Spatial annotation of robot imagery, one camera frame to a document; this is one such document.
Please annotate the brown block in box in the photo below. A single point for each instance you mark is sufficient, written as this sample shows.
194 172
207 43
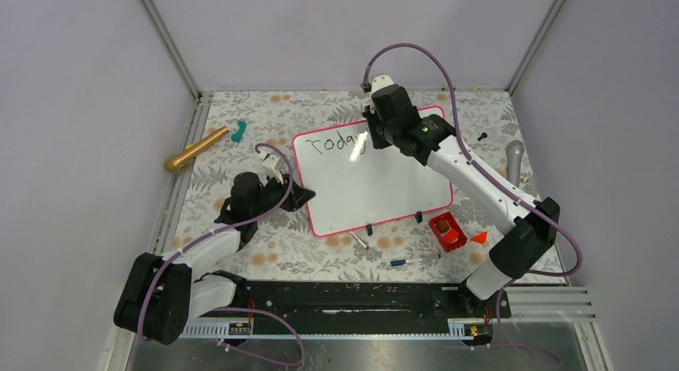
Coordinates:
442 227

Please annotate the teal plastic piece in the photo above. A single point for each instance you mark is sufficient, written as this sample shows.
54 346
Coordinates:
237 136

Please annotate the red prism block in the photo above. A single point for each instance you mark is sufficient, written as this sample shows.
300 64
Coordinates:
480 238

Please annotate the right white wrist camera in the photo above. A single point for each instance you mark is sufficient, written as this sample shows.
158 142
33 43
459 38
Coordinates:
377 83

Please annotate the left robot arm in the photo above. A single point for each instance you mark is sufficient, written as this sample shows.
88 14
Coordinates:
162 293

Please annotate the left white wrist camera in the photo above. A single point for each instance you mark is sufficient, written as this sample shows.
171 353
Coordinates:
271 166

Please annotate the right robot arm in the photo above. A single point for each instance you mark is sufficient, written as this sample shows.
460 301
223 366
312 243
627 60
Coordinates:
525 223

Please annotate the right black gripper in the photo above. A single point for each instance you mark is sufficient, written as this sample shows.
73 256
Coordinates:
372 115

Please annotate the red cap marker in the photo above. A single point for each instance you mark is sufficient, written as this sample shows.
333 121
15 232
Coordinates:
359 240

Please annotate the pink framed whiteboard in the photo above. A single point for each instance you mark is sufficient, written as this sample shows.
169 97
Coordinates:
380 186

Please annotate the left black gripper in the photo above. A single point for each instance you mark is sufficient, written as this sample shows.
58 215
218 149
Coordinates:
297 196

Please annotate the blue cap marker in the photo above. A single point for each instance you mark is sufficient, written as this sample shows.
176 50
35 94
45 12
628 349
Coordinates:
401 262

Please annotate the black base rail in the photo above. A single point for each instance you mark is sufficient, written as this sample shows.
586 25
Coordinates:
348 309

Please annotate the silver microphone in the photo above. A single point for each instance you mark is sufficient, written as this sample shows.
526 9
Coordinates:
514 154

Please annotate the gold microphone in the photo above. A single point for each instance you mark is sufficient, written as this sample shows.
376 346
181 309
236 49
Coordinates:
179 161

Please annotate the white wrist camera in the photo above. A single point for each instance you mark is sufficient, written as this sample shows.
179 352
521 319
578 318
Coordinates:
271 166
377 83

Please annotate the red plastic box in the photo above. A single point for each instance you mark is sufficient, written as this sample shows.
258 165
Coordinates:
452 239

